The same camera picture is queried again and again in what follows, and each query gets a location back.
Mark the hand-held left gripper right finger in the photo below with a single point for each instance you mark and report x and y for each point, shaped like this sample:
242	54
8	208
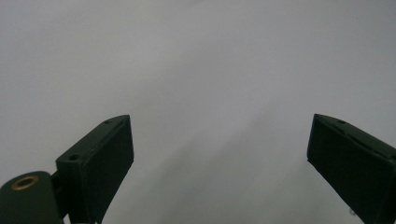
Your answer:
351	161

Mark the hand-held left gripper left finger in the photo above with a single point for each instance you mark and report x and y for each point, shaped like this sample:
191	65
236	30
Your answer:
93	168

